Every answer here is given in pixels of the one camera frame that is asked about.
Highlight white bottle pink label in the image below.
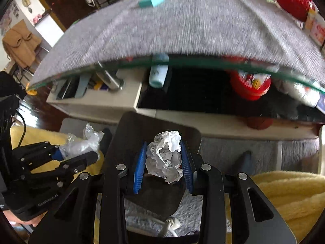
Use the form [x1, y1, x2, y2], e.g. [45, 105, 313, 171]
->
[311, 13, 325, 46]

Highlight brown ball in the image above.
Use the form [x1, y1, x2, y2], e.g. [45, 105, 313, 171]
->
[246, 117, 274, 130]

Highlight silver white wrapper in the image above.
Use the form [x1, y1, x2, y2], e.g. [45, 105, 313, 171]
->
[145, 131, 184, 184]

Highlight white blue bottle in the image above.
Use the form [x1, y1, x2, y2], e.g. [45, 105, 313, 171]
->
[148, 53, 169, 88]

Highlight red openwork basket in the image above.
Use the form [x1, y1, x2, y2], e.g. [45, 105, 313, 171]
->
[275, 0, 316, 22]

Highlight beige lower table shelf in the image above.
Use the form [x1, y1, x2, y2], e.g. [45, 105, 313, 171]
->
[47, 68, 321, 141]

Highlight white lying bottle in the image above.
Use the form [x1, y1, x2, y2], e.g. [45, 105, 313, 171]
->
[284, 80, 321, 108]

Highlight black cable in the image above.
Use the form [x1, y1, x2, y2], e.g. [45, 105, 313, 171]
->
[15, 109, 27, 146]

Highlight brown hanging coat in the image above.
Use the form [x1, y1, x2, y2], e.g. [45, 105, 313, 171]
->
[2, 19, 42, 68]

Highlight black waste bin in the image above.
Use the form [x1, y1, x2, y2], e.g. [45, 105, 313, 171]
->
[103, 111, 203, 217]

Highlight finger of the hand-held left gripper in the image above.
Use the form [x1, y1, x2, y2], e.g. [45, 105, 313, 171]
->
[11, 141, 67, 169]
[22, 150, 100, 183]

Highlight teal box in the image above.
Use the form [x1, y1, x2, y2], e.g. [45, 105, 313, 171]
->
[138, 0, 165, 8]

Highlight grey woven table mat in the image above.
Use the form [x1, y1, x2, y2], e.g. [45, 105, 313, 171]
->
[26, 0, 325, 92]

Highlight red round tub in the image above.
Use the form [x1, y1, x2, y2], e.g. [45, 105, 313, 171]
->
[230, 56, 272, 101]

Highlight person's left hand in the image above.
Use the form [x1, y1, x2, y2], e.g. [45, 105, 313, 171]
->
[4, 207, 43, 235]

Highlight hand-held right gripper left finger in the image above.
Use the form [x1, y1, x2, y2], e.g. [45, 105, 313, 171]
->
[28, 141, 149, 244]

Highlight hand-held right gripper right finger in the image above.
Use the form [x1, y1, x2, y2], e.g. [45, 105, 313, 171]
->
[178, 142, 297, 244]

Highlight white power plug cable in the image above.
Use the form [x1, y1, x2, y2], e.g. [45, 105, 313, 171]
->
[127, 216, 181, 237]

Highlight yellow cap bottle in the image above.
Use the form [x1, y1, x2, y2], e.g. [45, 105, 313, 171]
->
[303, 9, 317, 32]

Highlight yellow fleece clothing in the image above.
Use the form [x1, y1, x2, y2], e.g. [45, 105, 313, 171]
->
[10, 125, 325, 243]

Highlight metal table leg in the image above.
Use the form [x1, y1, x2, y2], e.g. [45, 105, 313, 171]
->
[95, 63, 125, 92]

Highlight clear plastic wrapper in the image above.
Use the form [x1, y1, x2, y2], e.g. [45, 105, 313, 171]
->
[59, 123, 105, 162]

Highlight white board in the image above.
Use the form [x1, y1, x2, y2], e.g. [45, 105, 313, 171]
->
[34, 14, 65, 48]

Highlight wall photos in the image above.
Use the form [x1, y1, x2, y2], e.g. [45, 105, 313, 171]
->
[0, 1, 20, 35]

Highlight dark brown door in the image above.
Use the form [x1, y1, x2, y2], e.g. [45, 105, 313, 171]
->
[29, 0, 85, 31]

